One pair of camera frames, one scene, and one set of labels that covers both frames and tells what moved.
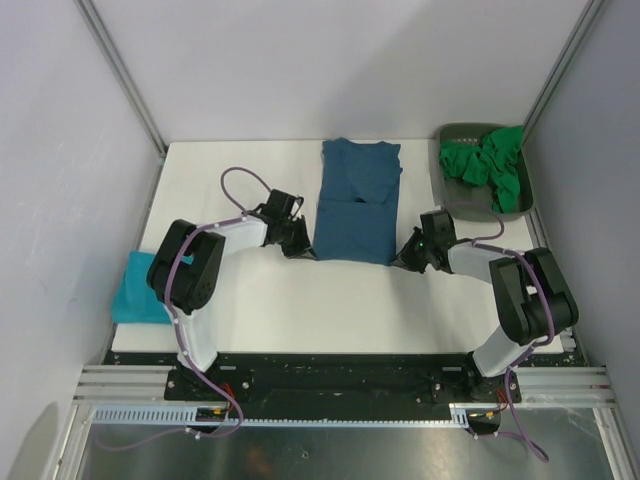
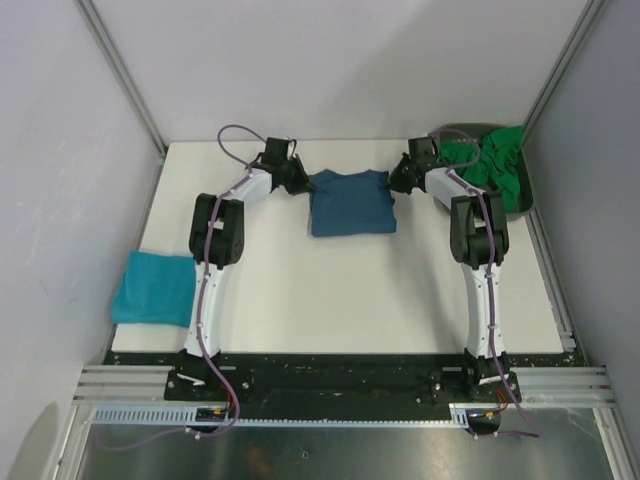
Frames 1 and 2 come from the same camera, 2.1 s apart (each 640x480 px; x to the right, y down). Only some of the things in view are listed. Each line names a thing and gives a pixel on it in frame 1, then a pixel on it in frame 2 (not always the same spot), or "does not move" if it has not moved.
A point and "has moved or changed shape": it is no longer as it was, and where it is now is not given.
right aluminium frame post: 585,19 does not move
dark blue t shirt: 355,218 has moved or changed shape
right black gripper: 406,259 → 395,181
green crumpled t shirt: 493,161 does not move
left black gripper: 303,248 → 304,185
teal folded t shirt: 135,300 does not move
